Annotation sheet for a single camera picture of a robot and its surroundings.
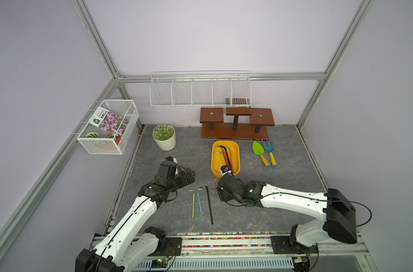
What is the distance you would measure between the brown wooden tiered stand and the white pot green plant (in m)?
0.20

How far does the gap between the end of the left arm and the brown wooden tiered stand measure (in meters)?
0.44

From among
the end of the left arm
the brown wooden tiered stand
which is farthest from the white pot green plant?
the end of the left arm

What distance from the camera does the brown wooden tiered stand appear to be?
104 centimetres

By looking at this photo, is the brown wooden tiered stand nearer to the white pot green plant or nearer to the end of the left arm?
the white pot green plant

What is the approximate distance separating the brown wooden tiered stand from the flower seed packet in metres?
0.46

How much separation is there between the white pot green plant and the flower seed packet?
24 cm

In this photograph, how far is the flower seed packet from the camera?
0.73 meters

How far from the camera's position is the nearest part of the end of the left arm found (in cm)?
Result: 55

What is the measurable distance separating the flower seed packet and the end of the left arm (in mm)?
300

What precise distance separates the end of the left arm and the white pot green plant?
0.35 meters
